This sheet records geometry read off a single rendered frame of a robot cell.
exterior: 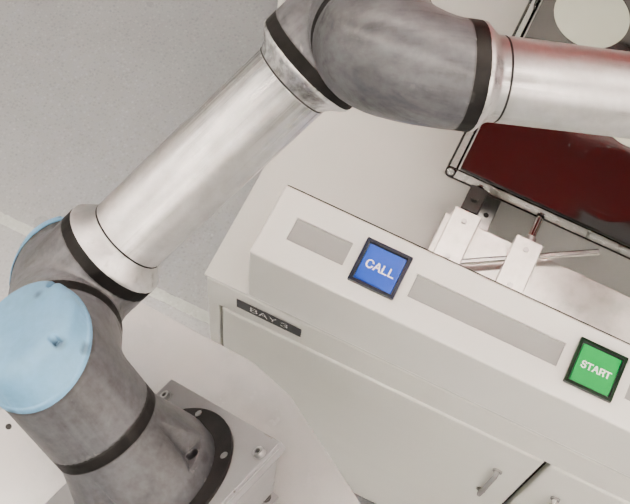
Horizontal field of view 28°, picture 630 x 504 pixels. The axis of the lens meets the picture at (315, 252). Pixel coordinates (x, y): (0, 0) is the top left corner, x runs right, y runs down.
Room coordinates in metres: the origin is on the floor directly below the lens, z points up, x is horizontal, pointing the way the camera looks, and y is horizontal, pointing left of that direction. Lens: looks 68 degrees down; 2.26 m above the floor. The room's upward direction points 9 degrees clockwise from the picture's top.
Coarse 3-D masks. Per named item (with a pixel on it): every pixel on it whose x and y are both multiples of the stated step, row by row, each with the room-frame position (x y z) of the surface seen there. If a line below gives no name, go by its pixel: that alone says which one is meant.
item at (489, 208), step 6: (486, 198) 0.69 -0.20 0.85; (492, 198) 0.69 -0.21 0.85; (486, 204) 0.68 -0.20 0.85; (492, 204) 0.68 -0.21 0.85; (498, 204) 0.68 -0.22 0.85; (480, 210) 0.67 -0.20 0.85; (486, 210) 0.67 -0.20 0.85; (492, 210) 0.67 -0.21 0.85; (480, 216) 0.66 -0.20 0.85; (486, 216) 0.66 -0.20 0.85; (492, 216) 0.66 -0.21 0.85; (480, 222) 0.65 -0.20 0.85; (486, 222) 0.66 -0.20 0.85; (486, 228) 0.65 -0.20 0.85
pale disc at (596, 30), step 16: (560, 0) 0.96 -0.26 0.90; (576, 0) 0.97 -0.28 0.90; (592, 0) 0.97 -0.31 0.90; (608, 0) 0.97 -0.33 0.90; (560, 16) 0.94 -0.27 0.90; (576, 16) 0.94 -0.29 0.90; (592, 16) 0.94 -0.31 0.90; (608, 16) 0.95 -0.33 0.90; (624, 16) 0.95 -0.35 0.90; (576, 32) 0.92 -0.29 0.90; (592, 32) 0.92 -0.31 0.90; (608, 32) 0.92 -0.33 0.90; (624, 32) 0.93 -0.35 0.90
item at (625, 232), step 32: (544, 0) 0.96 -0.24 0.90; (544, 32) 0.91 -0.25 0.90; (480, 128) 0.76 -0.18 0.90; (512, 128) 0.76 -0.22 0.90; (480, 160) 0.71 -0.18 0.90; (512, 160) 0.72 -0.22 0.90; (544, 160) 0.73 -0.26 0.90; (576, 160) 0.73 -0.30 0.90; (608, 160) 0.74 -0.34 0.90; (512, 192) 0.68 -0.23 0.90; (544, 192) 0.68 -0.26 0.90; (576, 192) 0.69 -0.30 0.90; (608, 192) 0.70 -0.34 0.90; (608, 224) 0.65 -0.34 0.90
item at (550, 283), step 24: (432, 240) 0.61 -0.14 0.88; (480, 240) 0.62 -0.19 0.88; (504, 240) 0.62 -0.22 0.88; (480, 264) 0.59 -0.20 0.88; (552, 264) 0.60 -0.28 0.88; (528, 288) 0.56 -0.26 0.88; (552, 288) 0.57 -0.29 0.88; (576, 288) 0.57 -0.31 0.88; (600, 288) 0.58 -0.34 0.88; (576, 312) 0.54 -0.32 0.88; (600, 312) 0.55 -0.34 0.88; (624, 312) 0.55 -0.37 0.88; (624, 336) 0.52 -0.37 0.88
